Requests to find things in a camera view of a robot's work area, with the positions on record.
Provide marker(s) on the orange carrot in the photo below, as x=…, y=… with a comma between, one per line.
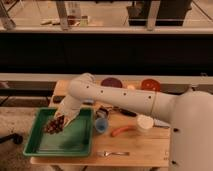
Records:
x=119, y=130

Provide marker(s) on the dark red grape bunch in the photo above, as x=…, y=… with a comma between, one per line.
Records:
x=54, y=125

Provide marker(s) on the silver metal fork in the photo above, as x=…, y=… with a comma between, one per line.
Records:
x=105, y=153

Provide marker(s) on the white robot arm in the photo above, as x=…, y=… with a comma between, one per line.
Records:
x=190, y=116

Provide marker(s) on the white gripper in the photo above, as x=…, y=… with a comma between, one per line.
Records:
x=69, y=108

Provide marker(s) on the blue plastic cup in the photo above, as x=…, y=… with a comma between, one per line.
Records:
x=101, y=125

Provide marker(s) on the green plastic tray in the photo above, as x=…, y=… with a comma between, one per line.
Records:
x=74, y=141

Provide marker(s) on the black handled knife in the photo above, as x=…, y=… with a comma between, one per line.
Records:
x=125, y=112

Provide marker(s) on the dark maroon bowl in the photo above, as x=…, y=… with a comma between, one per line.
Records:
x=112, y=82

